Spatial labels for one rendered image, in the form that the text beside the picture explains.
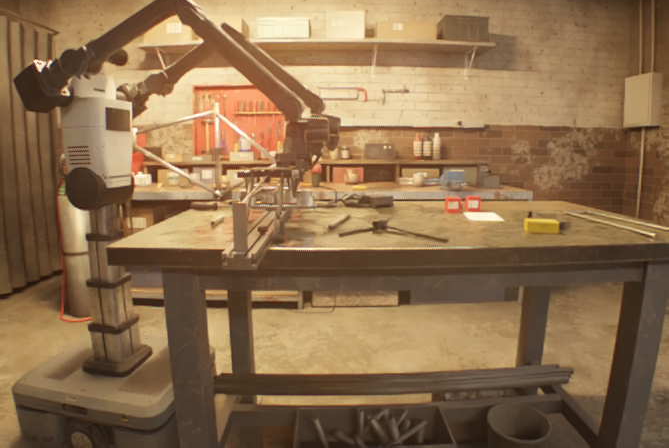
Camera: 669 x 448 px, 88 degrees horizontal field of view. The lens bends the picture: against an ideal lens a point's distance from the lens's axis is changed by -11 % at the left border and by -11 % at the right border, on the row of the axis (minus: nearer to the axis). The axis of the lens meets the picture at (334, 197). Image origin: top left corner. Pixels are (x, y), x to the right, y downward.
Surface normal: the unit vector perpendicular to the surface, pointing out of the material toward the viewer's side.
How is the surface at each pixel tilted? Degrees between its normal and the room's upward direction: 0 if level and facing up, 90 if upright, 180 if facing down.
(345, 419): 90
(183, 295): 90
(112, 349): 90
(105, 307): 90
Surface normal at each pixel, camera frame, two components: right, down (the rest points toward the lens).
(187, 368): 0.01, 0.12
